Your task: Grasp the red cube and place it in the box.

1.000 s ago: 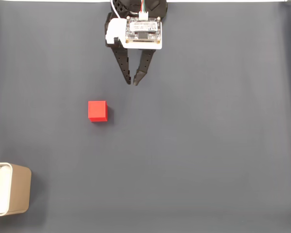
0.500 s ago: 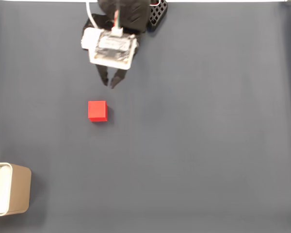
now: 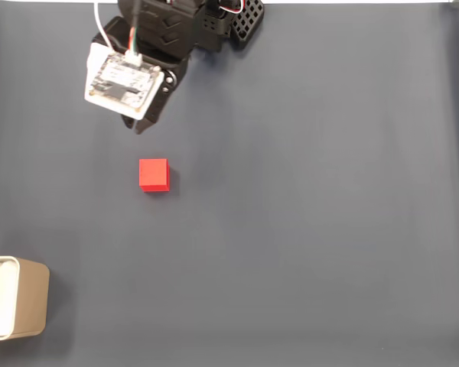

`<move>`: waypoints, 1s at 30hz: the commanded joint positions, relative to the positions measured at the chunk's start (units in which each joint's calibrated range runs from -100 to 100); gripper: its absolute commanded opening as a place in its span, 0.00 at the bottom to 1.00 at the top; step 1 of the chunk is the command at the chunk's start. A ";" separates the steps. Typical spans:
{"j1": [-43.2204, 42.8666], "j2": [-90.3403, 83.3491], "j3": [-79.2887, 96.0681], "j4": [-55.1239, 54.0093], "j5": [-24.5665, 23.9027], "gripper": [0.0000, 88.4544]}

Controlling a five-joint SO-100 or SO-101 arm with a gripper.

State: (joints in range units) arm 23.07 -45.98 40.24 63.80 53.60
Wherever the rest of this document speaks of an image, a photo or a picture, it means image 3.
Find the red cube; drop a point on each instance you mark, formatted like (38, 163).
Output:
(153, 175)

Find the beige rounded box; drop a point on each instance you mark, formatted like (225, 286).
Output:
(30, 302)

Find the dark blue table mat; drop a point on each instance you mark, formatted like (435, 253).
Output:
(290, 210)

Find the white camera board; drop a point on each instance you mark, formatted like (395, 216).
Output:
(122, 84)

